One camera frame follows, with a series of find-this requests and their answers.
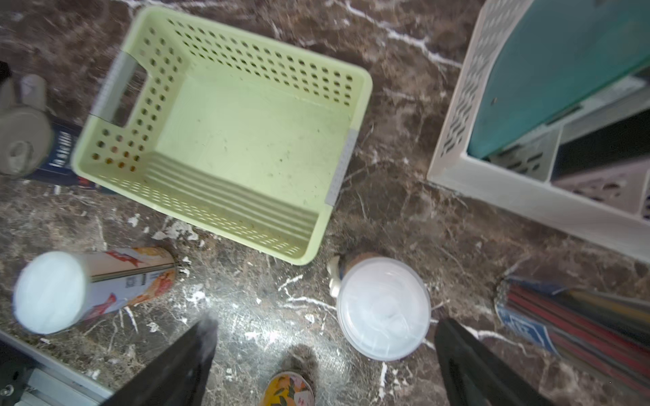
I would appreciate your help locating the blue lid glass jar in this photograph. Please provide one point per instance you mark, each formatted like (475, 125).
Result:
(605, 335)

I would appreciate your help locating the yellow orange lidded can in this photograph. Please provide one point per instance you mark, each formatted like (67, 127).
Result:
(288, 389)

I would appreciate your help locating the teal folder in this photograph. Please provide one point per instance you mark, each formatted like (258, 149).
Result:
(559, 54)

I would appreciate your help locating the white lid yellow can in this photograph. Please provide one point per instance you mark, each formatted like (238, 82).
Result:
(383, 306)

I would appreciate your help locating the white desktop file organizer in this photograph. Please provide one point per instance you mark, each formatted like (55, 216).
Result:
(608, 206)

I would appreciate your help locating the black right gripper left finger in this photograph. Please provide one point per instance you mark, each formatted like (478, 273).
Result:
(179, 375)

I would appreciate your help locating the dark blue metal can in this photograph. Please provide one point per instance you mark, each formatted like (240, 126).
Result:
(34, 144)

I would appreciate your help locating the red white lidded can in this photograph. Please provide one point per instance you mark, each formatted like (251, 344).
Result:
(59, 289)

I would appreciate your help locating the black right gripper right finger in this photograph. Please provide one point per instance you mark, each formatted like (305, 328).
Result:
(473, 375)

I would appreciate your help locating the aluminium front frame rail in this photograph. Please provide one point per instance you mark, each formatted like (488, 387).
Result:
(28, 377)

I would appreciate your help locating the light green plastic basket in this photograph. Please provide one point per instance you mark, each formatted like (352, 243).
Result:
(232, 132)

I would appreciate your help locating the black binder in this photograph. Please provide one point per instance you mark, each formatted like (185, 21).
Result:
(623, 141)

